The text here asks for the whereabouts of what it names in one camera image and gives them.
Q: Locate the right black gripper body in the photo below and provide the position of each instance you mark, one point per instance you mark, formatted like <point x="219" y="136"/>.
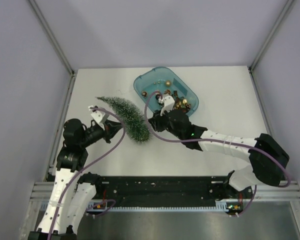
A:
<point x="163" y="123"/>

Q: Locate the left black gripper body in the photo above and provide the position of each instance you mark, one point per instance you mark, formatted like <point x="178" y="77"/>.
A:
<point x="103" y="133"/>

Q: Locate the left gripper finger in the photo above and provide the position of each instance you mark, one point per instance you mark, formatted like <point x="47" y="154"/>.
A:
<point x="111" y="123"/>
<point x="113" y="130"/>

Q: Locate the small green christmas tree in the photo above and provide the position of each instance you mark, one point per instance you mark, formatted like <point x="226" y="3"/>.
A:
<point x="132" y="117"/>

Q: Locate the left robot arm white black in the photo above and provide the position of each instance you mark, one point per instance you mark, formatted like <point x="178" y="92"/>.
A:
<point x="61" y="220"/>

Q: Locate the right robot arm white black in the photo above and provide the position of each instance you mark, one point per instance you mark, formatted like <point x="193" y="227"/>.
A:
<point x="266" y="159"/>

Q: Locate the brown ribbon gold berry sprig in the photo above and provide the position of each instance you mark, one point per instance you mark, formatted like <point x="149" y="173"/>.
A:
<point x="180" y="103"/>

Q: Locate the frosted pine cone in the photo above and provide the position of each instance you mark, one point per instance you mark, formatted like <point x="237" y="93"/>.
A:
<point x="144" y="94"/>

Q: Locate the small gold bauble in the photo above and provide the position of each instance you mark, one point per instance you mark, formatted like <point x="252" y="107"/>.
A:
<point x="168" y="83"/>

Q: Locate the teal plastic bin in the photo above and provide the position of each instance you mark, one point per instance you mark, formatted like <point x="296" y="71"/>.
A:
<point x="165" y="81"/>

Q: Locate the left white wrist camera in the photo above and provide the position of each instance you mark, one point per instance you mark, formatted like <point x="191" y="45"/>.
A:
<point x="98" y="116"/>

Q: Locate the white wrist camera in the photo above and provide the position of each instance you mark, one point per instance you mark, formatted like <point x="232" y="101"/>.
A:
<point x="167" y="103"/>
<point x="98" y="116"/>

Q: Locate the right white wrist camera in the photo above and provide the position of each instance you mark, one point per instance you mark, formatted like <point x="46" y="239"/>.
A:
<point x="167" y="103"/>

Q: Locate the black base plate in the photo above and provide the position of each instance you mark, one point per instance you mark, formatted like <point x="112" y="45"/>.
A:
<point x="157" y="191"/>

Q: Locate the white slotted cable duct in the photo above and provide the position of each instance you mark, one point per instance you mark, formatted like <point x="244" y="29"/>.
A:
<point x="218" y="207"/>

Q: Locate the left aluminium corner post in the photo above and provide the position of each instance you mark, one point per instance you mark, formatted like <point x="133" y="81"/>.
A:
<point x="50" y="36"/>

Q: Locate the aluminium corner post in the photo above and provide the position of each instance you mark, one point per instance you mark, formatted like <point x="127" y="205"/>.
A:
<point x="279" y="21"/>
<point x="50" y="36"/>

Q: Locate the aluminium front rail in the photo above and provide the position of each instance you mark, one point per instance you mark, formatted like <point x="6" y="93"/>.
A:
<point x="42" y="190"/>

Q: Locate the right aluminium corner post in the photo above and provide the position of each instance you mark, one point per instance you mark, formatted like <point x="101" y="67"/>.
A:
<point x="279" y="21"/>

